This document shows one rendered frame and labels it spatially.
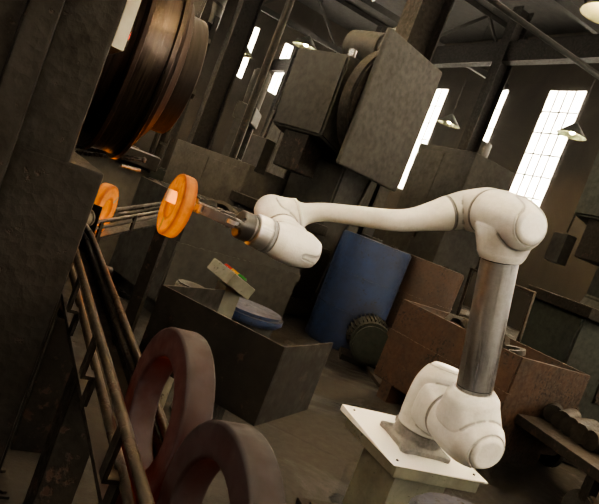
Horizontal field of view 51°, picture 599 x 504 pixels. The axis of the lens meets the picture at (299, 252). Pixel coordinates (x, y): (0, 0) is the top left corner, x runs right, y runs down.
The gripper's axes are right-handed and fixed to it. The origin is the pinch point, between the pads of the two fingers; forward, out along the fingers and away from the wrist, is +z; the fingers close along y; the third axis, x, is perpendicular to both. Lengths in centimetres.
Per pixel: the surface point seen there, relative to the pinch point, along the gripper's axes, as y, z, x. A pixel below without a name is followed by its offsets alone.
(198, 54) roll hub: -9.8, 11.9, 31.1
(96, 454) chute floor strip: -80, 23, -27
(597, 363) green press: 205, -477, -3
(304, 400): -54, -19, -23
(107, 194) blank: 47.6, 6.3, -9.2
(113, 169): 262, -35, -11
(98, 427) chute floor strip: -75, 22, -26
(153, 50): -19.1, 22.7, 26.0
